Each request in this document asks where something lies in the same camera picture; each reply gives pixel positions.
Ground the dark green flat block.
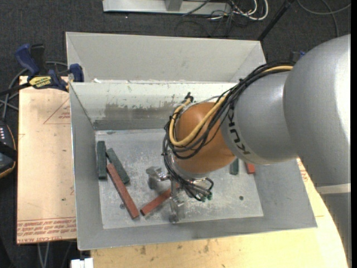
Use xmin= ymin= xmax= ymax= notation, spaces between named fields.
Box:
xmin=105 ymin=147 xmax=131 ymax=185
xmin=96 ymin=140 xmax=108 ymax=180
xmin=229 ymin=157 xmax=240 ymax=176

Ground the brown cardboard board red print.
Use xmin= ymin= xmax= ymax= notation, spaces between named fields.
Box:
xmin=16 ymin=75 xmax=78 ymax=245

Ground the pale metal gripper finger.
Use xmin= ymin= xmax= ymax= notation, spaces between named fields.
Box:
xmin=145 ymin=165 xmax=168 ymax=190
xmin=168 ymin=195 xmax=186 ymax=224

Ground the grey metal bin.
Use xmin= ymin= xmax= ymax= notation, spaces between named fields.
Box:
xmin=65 ymin=31 xmax=318 ymax=251

